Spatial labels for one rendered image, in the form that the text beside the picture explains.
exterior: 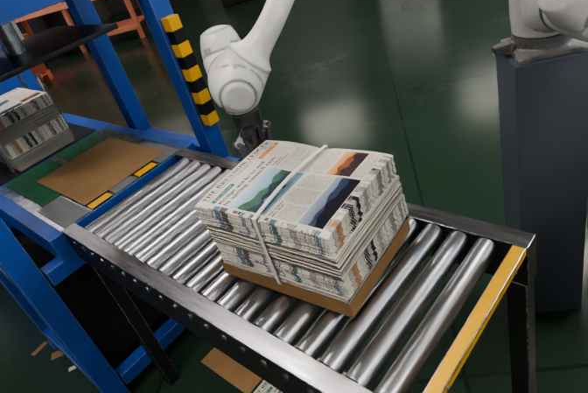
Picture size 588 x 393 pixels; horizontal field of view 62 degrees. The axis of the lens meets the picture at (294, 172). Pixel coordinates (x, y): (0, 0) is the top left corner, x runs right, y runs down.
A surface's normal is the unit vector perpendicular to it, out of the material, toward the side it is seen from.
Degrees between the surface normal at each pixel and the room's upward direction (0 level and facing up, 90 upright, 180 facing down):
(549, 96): 90
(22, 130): 90
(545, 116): 90
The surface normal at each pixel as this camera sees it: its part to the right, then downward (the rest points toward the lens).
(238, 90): 0.13, 0.64
